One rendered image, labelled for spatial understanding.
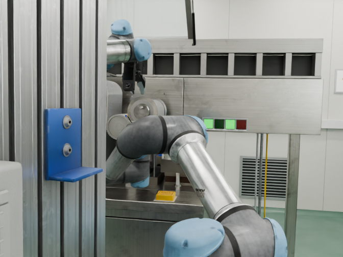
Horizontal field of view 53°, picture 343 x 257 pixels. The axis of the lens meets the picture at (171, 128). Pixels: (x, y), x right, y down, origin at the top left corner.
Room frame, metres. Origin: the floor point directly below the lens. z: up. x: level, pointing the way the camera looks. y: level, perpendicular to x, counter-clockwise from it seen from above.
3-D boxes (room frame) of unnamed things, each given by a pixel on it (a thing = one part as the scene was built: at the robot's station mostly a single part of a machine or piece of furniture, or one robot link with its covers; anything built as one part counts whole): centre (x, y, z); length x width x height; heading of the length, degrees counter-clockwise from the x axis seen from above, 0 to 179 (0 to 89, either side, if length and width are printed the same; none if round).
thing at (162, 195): (1.38, 0.02, 0.91); 0.07 x 0.07 x 0.02; 81
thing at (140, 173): (1.36, 0.14, 1.01); 0.11 x 0.08 x 0.11; 114
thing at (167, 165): (1.77, -0.06, 1.00); 0.40 x 0.16 x 0.06; 171
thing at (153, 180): (1.75, 0.06, 0.92); 0.28 x 0.04 x 0.04; 171
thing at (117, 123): (1.78, 0.24, 1.18); 0.26 x 0.12 x 0.12; 171
